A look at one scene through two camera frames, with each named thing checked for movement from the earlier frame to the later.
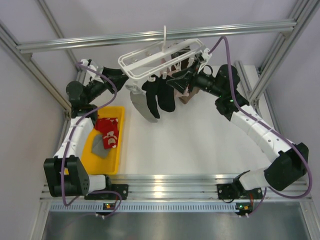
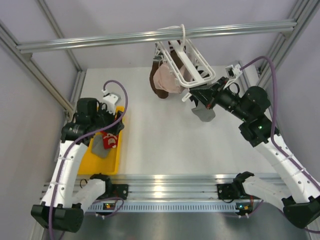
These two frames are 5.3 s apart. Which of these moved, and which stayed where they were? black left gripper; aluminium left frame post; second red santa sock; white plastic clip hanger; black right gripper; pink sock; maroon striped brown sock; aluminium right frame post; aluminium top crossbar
Moved: black right gripper; maroon striped brown sock; white plastic clip hanger; pink sock; black left gripper
Stayed: aluminium left frame post; second red santa sock; aluminium right frame post; aluminium top crossbar
